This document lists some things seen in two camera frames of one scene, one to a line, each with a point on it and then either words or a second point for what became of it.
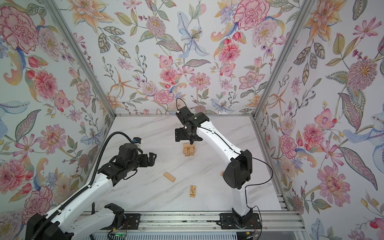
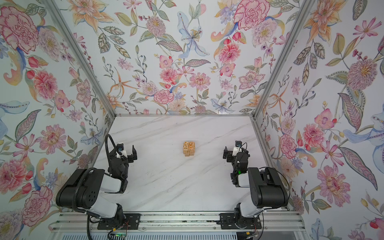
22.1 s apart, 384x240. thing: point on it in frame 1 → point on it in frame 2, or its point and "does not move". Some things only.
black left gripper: [146, 162] → [134, 155]
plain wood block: [169, 176] → [189, 151]
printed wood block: [193, 191] → [186, 145]
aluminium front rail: [273, 221] does not move
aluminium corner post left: [59, 17] does not move
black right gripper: [181, 132] → [228, 154]
